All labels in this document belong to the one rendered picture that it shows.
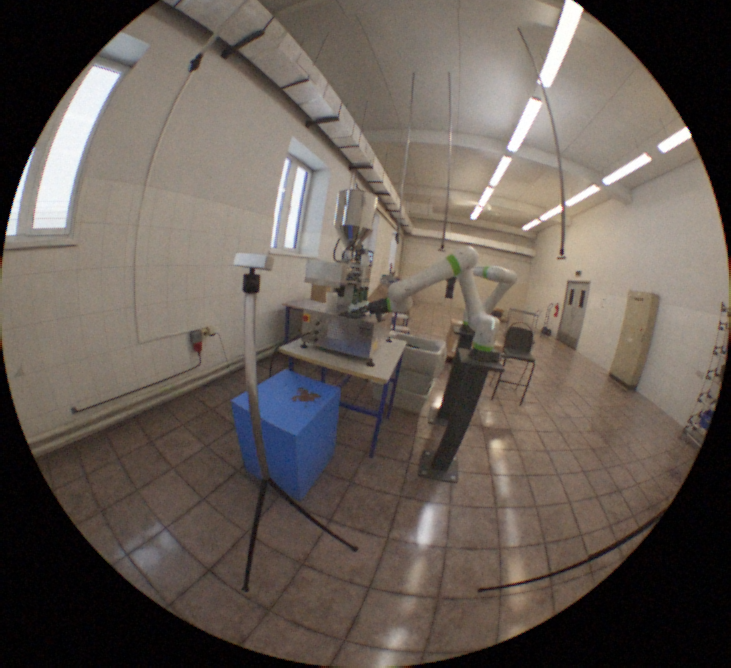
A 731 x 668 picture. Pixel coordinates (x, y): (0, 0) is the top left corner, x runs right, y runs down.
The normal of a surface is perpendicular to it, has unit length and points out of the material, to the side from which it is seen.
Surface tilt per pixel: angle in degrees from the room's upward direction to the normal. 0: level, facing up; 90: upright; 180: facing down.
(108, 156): 90
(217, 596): 0
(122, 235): 90
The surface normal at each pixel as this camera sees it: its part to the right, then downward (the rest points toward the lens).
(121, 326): 0.94, 0.17
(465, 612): 0.13, -0.98
